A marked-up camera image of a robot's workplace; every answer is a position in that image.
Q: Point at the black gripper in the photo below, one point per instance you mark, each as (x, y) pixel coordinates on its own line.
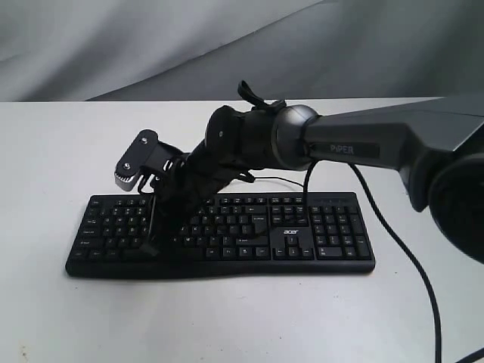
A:
(181, 192)

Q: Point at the grey backdrop cloth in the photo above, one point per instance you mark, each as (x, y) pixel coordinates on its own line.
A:
(201, 50)

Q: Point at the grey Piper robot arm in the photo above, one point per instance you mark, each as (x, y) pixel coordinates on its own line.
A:
(435, 146)

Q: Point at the black acer keyboard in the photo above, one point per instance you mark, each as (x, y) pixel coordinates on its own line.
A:
(231, 234)

